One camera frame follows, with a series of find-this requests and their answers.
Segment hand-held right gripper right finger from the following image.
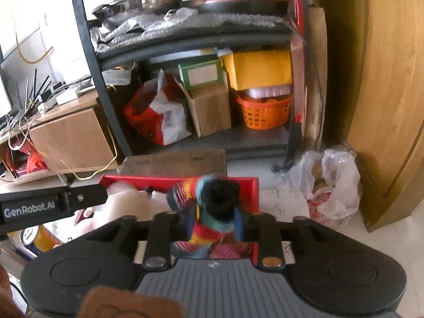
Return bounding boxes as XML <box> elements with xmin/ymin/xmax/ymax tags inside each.
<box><xmin>243</xmin><ymin>214</ymin><xmax>335</xmax><ymax>270</ymax></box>

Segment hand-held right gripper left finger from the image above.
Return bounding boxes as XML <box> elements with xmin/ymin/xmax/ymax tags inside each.
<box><xmin>84</xmin><ymin>212</ymin><xmax>186</xmax><ymax>269</ymax></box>

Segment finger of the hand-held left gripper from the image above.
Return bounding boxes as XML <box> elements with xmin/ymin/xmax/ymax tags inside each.
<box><xmin>68</xmin><ymin>184</ymin><xmax>108</xmax><ymax>214</ymax></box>

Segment beige plush doll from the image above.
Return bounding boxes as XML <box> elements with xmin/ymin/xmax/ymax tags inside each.
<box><xmin>83</xmin><ymin>184</ymin><xmax>173</xmax><ymax>236</ymax></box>

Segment red storage box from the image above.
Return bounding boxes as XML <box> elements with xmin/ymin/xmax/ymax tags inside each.
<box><xmin>74</xmin><ymin>174</ymin><xmax>260</xmax><ymax>267</ymax></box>

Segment colourful striped sock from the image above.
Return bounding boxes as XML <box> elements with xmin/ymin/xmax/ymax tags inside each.
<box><xmin>166</xmin><ymin>175</ymin><xmax>247</xmax><ymax>259</ymax></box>

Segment glass coffee jar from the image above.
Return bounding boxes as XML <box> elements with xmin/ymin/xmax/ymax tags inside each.
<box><xmin>20</xmin><ymin>225</ymin><xmax>63</xmax><ymax>255</ymax></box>

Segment pink knitted cloth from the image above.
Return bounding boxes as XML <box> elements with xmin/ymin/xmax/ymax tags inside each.
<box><xmin>209</xmin><ymin>242</ymin><xmax>255</xmax><ymax>259</ymax></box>

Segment red cloth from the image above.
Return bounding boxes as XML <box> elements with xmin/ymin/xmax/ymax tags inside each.
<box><xmin>15</xmin><ymin>146</ymin><xmax>50</xmax><ymax>173</ymax></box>

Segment dark wooden board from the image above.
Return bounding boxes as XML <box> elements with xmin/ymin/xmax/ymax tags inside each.
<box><xmin>117</xmin><ymin>149</ymin><xmax>227</xmax><ymax>178</ymax></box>

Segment low wooden side cabinet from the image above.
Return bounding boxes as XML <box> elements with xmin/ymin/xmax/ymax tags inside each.
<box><xmin>0</xmin><ymin>98</ymin><xmax>120</xmax><ymax>184</ymax></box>

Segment red and white plastic bag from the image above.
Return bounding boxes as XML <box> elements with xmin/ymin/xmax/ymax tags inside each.
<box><xmin>123</xmin><ymin>69</ymin><xmax>193</xmax><ymax>147</ymax></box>

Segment white router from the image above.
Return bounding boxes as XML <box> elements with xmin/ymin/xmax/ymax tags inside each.
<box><xmin>55</xmin><ymin>84</ymin><xmax>80</xmax><ymax>105</ymax></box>

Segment black router with antennas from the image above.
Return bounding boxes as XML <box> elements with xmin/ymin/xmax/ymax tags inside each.
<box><xmin>23</xmin><ymin>68</ymin><xmax>60</xmax><ymax>113</ymax></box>

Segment orange plastic basket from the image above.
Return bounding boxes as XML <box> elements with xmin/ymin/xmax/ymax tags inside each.
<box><xmin>236</xmin><ymin>91</ymin><xmax>294</xmax><ymax>130</ymax></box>

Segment brown cardboard box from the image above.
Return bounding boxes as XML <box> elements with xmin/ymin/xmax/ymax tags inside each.
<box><xmin>172</xmin><ymin>76</ymin><xmax>232</xmax><ymax>137</ymax></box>

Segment small clear plastic box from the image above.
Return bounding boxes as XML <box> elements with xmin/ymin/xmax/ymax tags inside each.
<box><xmin>103</xmin><ymin>68</ymin><xmax>133</xmax><ymax>87</ymax></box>

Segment white plastic containers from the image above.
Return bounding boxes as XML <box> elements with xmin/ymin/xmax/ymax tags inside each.
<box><xmin>247</xmin><ymin>84</ymin><xmax>292</xmax><ymax>100</ymax></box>

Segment green carton box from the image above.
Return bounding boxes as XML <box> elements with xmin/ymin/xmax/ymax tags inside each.
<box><xmin>178</xmin><ymin>58</ymin><xmax>224</xmax><ymax>91</ymax></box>

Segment black metal shelf rack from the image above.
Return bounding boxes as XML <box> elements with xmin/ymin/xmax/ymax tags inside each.
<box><xmin>68</xmin><ymin>0</ymin><xmax>310</xmax><ymax>173</ymax></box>

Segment yellow carton box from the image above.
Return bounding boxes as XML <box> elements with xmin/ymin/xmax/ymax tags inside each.
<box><xmin>222</xmin><ymin>50</ymin><xmax>294</xmax><ymax>91</ymax></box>

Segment leaning wooden plank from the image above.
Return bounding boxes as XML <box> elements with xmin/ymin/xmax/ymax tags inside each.
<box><xmin>305</xmin><ymin>7</ymin><xmax>328</xmax><ymax>149</ymax></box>

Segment bubble wrap sheet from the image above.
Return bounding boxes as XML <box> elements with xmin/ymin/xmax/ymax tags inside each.
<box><xmin>91</xmin><ymin>7</ymin><xmax>289</xmax><ymax>45</ymax></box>

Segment steel cooking pot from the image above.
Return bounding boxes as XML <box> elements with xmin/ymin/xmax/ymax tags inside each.
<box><xmin>91</xmin><ymin>0</ymin><xmax>184</xmax><ymax>20</ymax></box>

